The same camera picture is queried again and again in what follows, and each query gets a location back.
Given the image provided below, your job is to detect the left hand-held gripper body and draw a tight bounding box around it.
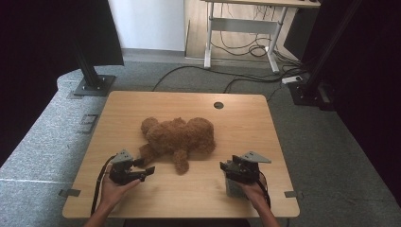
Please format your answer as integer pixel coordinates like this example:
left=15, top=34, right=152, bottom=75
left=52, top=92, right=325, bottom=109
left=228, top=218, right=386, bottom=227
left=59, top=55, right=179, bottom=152
left=108, top=149, right=136, bottom=186

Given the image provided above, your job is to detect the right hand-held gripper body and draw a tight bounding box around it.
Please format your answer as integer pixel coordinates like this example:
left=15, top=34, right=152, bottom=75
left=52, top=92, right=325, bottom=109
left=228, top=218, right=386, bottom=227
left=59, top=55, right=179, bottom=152
left=232, top=150, right=272, bottom=185

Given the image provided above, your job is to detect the brown teddy bear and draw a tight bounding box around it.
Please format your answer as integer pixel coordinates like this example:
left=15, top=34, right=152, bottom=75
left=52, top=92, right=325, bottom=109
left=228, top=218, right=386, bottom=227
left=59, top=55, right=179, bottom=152
left=138, top=116, right=217, bottom=176

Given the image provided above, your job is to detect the person's left hand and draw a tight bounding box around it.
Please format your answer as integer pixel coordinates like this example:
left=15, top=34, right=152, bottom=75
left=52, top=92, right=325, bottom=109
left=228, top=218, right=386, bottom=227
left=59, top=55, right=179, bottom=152
left=99, top=165, right=141, bottom=210

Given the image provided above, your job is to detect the person's right hand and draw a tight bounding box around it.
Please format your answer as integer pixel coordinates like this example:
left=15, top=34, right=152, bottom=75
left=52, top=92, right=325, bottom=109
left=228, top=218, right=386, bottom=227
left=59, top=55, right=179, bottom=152
left=242, top=180, right=269, bottom=209

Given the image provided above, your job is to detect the grey tape strip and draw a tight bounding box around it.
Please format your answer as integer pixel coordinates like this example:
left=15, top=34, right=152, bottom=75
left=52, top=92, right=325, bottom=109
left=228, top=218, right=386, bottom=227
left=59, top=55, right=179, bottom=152
left=284, top=190, right=305, bottom=200
left=58, top=188, right=81, bottom=199

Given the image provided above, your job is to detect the grey floor socket plate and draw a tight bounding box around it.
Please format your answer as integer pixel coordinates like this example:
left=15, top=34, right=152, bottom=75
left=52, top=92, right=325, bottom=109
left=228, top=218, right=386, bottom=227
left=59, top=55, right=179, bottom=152
left=78, top=113, right=99, bottom=134

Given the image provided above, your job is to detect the black stand base left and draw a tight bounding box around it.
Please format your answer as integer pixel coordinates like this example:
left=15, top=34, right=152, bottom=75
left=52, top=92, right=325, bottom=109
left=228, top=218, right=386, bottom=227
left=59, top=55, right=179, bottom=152
left=72, top=44, right=117, bottom=97

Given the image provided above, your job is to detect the black metal stand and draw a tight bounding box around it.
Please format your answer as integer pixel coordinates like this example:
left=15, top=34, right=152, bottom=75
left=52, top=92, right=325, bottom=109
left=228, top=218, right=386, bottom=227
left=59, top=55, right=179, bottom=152
left=288, top=0, right=363, bottom=112

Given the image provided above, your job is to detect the white power strip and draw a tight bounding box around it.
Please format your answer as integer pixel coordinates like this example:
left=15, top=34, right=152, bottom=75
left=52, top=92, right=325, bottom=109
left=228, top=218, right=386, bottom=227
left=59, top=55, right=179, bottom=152
left=281, top=75, right=304, bottom=85

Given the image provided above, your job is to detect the black curtain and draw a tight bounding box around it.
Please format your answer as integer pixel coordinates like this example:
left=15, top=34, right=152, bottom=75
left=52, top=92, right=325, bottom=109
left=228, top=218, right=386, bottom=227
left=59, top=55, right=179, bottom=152
left=302, top=0, right=401, bottom=209
left=0, top=0, right=125, bottom=166

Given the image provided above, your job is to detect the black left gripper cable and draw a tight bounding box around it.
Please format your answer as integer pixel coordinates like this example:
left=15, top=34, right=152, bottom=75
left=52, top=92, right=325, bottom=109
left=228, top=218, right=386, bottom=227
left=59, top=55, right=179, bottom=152
left=90, top=155, right=117, bottom=216

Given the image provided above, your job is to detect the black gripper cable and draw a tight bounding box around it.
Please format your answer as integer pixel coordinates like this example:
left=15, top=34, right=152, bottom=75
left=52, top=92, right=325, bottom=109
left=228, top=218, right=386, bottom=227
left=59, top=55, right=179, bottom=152
left=256, top=171, right=272, bottom=209
left=90, top=155, right=117, bottom=216

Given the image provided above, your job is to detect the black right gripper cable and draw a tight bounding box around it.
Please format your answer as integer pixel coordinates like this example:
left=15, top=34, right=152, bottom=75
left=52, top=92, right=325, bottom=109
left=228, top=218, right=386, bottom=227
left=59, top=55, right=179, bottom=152
left=256, top=171, right=272, bottom=209

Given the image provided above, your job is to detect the long black floor cable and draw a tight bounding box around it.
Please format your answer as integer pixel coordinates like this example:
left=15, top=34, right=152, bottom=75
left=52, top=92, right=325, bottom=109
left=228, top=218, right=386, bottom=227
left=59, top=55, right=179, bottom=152
left=151, top=65, right=304, bottom=95

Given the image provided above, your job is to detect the black cable bundle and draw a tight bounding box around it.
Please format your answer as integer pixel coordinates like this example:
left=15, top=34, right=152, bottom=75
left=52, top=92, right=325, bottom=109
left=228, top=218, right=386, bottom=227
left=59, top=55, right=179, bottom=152
left=210, top=29, right=272, bottom=59

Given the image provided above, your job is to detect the white metal frame desk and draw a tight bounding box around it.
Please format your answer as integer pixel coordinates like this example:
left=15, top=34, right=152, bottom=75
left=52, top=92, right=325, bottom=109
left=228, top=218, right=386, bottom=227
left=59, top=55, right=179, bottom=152
left=201, top=0, right=322, bottom=74

